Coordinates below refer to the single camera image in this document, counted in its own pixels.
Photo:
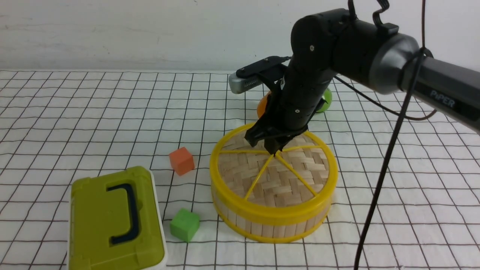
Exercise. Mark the green toy watermelon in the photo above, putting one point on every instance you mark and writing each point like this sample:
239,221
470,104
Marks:
326,101

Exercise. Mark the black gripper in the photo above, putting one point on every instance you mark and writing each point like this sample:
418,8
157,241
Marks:
285,118

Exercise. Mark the bamboo steamer base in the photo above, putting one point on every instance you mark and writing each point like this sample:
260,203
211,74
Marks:
270,229

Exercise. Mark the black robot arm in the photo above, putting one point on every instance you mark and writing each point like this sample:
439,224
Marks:
377,56

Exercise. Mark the green foam cube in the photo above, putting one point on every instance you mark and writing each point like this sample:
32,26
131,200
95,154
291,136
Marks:
184,225

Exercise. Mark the green lidded storage box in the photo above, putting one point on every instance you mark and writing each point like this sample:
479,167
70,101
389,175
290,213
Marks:
115,223

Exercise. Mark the yellow woven steamer lid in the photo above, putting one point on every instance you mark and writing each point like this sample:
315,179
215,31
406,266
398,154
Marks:
293,186

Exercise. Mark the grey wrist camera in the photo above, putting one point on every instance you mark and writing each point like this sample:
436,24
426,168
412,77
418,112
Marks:
265,71

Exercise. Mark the orange foam cube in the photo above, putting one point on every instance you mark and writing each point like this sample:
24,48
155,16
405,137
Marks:
181,161

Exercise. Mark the white checkered tablecloth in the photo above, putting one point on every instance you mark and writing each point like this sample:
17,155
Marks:
56,127

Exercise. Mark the orange toy pear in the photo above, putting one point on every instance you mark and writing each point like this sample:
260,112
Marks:
261,107

